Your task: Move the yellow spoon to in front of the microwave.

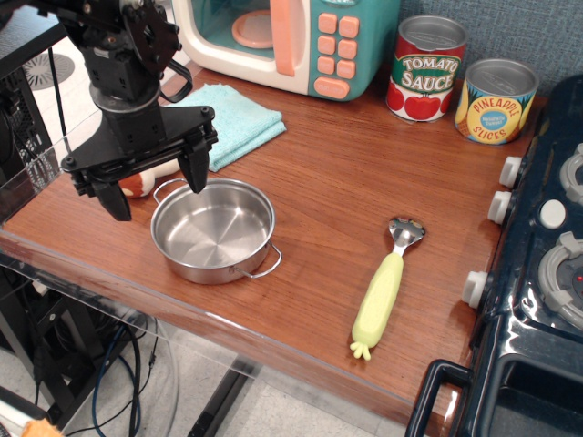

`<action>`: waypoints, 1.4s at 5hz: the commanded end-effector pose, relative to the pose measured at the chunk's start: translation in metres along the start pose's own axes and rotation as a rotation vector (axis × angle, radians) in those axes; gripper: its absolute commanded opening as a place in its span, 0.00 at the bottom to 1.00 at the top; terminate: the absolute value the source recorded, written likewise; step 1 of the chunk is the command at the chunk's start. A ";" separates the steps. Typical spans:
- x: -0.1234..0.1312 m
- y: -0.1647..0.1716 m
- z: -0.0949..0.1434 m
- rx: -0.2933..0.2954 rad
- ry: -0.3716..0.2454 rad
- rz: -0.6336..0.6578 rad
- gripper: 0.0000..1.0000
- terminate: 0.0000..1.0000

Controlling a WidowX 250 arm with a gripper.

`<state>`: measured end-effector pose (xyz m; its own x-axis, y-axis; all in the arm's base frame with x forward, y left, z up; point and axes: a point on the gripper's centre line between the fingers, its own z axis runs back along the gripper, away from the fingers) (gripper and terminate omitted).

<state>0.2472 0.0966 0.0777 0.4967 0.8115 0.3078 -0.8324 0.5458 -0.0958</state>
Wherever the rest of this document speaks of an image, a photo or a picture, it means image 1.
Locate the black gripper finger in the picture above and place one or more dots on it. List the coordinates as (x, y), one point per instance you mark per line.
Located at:
(113, 200)
(194, 165)

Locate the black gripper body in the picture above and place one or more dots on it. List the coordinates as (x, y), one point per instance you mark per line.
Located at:
(127, 143)

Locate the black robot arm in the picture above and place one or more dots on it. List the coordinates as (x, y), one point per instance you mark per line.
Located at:
(126, 47)

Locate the folded light blue towel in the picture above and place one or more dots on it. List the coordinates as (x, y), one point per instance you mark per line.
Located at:
(242, 124)

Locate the plush brown mushroom toy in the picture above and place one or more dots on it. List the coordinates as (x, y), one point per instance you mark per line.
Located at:
(142, 183)

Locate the stainless steel pot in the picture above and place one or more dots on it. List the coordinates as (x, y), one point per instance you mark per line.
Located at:
(217, 236)

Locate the teal toy microwave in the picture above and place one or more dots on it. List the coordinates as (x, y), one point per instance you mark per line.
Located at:
(324, 49)

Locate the tomato sauce can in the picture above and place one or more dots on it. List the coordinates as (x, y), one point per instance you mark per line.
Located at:
(427, 58)

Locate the pineapple slices can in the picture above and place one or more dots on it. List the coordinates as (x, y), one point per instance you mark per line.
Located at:
(496, 98)

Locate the dark blue toy stove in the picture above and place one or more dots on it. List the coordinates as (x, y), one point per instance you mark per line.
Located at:
(525, 374)

